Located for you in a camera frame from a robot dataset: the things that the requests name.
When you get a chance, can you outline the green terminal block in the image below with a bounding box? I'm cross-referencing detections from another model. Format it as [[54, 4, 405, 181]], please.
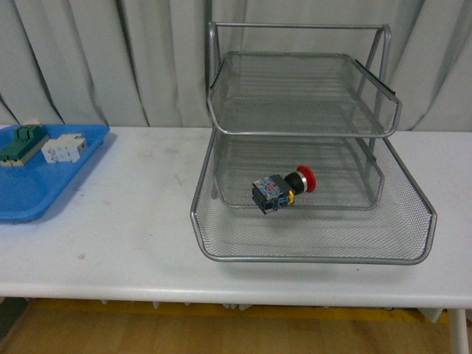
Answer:
[[1, 120, 49, 167]]

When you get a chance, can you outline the white circuit breaker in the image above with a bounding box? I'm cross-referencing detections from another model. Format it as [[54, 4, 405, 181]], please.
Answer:
[[41, 133, 89, 164]]

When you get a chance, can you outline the red emergency stop button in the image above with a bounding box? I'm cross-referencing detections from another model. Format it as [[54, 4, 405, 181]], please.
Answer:
[[251, 165, 316, 215]]

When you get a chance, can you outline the silver mesh three-tier rack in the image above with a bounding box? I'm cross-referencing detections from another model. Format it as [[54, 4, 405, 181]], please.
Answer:
[[190, 22, 437, 266]]

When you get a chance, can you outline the white curtain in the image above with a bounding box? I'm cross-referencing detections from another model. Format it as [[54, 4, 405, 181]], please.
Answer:
[[1, 1, 471, 131]]

